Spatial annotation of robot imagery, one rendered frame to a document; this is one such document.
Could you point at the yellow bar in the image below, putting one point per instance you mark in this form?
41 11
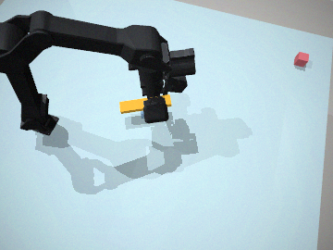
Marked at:
137 104

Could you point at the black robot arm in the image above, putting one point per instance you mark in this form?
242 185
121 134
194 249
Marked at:
23 38

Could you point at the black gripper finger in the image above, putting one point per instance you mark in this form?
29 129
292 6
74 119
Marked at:
146 103

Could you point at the small red cube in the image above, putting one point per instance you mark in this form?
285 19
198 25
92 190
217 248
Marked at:
301 59

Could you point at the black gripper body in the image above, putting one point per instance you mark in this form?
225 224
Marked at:
157 110

